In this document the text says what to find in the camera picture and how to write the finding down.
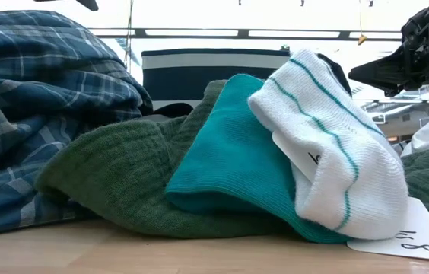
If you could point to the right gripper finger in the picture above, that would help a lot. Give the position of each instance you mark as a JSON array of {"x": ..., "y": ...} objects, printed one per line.
[
  {"x": 395, "y": 89},
  {"x": 385, "y": 68}
]

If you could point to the white sock with teal stripes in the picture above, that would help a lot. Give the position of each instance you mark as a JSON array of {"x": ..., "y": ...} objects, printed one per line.
[{"x": 336, "y": 125}]

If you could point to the blue plaid shirt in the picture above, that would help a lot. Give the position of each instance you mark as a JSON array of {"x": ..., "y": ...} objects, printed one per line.
[{"x": 47, "y": 95}]

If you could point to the green knit garment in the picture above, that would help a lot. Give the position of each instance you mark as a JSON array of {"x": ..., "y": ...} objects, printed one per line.
[{"x": 123, "y": 171}]

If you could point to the yellow hanging connector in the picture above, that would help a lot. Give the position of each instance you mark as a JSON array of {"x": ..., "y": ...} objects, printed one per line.
[{"x": 361, "y": 39}]

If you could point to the white paper tag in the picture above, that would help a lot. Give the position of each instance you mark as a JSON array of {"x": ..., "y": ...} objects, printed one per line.
[
  {"x": 416, "y": 236},
  {"x": 298, "y": 152}
]

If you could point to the navy white striped fabric basket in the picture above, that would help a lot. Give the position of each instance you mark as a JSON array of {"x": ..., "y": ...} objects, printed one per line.
[{"x": 199, "y": 81}]

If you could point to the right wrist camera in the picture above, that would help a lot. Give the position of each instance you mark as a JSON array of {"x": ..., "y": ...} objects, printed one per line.
[{"x": 423, "y": 24}]

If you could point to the overhead black frame beam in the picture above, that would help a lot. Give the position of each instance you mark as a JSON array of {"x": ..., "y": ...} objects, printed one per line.
[{"x": 199, "y": 33}]

